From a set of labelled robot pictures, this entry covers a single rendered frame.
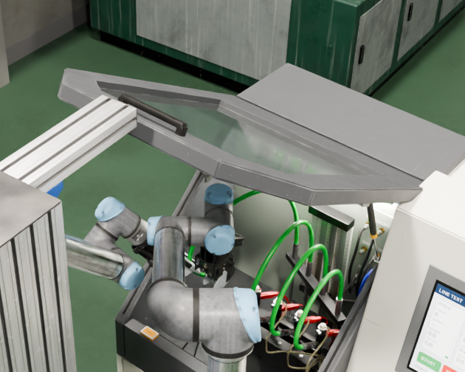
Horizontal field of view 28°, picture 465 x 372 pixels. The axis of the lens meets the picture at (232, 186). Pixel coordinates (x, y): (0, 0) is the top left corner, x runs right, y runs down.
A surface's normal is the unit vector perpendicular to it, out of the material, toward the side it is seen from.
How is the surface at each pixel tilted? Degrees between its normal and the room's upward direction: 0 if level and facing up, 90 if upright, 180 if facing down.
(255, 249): 90
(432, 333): 76
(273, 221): 90
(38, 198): 0
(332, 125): 0
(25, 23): 90
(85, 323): 0
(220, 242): 90
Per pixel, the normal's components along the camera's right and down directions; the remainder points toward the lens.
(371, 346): -0.59, 0.25
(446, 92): 0.04, -0.79
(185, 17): -0.55, 0.49
